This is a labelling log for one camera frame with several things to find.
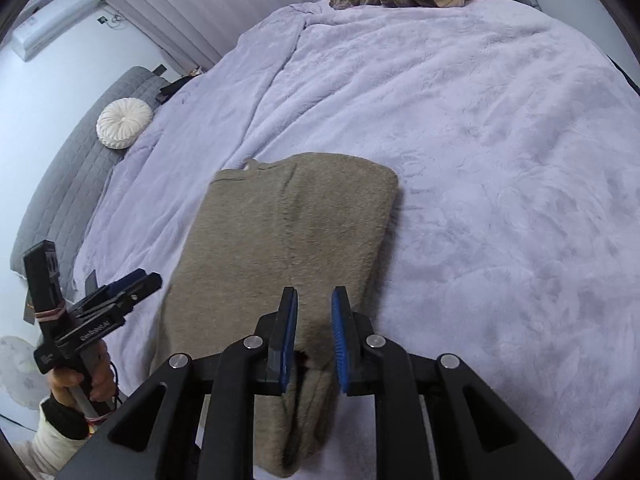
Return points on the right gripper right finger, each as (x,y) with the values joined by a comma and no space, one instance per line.
(434,418)

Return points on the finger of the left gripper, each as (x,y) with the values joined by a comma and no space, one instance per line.
(126,281)
(100,300)

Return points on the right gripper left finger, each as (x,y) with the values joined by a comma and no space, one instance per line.
(194,418)

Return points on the olive brown knit sweater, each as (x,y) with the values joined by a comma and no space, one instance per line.
(313,222)

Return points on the left forearm white sleeve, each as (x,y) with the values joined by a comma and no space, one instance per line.
(61,433)

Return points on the round white pleated cushion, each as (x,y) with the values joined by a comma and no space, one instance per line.
(122,121)

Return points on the lavender plush bed blanket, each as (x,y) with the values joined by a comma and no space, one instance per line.
(513,240)

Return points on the white air conditioner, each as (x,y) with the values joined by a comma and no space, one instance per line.
(34,34)

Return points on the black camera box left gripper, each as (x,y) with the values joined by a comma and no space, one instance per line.
(43,278)

